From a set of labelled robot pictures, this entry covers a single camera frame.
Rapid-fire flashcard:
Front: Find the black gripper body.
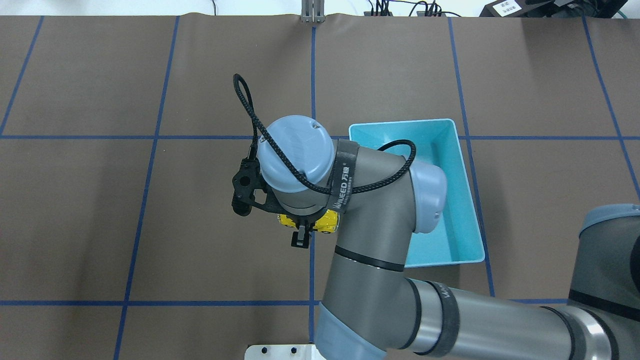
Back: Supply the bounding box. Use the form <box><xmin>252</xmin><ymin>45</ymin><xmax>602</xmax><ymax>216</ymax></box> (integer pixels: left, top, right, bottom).
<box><xmin>279</xmin><ymin>203</ymin><xmax>330</xmax><ymax>226</ymax></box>

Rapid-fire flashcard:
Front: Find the yellow beetle toy car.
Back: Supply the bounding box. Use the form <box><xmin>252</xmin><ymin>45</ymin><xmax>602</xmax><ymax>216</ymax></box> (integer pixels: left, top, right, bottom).
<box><xmin>278</xmin><ymin>210</ymin><xmax>340</xmax><ymax>234</ymax></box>

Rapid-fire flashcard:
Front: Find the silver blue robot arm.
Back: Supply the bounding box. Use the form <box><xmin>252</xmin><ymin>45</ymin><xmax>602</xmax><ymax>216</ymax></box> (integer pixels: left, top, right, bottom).
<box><xmin>254</xmin><ymin>115</ymin><xmax>639</xmax><ymax>360</ymax></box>

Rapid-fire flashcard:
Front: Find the turquoise plastic bin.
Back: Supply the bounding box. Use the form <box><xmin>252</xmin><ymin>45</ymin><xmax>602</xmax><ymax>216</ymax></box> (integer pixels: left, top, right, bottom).
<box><xmin>349</xmin><ymin>118</ymin><xmax>485</xmax><ymax>268</ymax></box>

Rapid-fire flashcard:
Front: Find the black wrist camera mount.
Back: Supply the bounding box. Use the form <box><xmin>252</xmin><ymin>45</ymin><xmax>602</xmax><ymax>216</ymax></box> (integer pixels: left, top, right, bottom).
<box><xmin>231</xmin><ymin>158</ymin><xmax>284</xmax><ymax>217</ymax></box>

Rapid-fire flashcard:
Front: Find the white pedestal column base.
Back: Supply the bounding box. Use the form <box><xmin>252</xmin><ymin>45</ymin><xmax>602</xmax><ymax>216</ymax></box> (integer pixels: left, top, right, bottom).
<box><xmin>243</xmin><ymin>343</ymin><xmax>325</xmax><ymax>360</ymax></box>

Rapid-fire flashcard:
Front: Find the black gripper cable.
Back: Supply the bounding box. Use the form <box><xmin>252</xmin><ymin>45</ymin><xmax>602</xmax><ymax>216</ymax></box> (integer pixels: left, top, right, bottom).
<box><xmin>232</xmin><ymin>73</ymin><xmax>418</xmax><ymax>196</ymax></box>

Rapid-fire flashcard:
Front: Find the aluminium frame post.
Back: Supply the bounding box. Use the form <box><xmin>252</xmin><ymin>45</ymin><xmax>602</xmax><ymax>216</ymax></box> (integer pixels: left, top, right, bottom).
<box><xmin>301</xmin><ymin>0</ymin><xmax>326</xmax><ymax>24</ymax></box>

